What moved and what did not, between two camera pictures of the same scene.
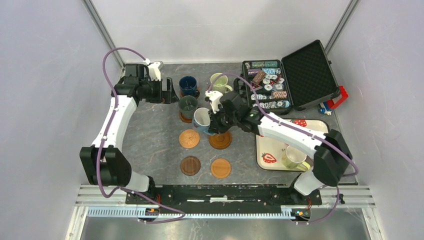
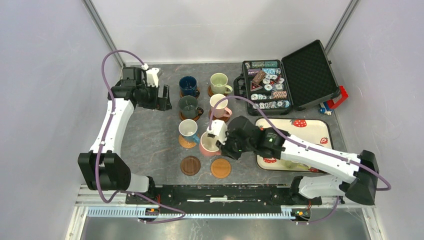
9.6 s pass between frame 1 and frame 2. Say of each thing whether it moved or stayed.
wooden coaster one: stayed
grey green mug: stayed
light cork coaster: stayed
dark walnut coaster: stayed
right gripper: moved
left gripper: moved
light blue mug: moved
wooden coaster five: stayed
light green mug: stayed
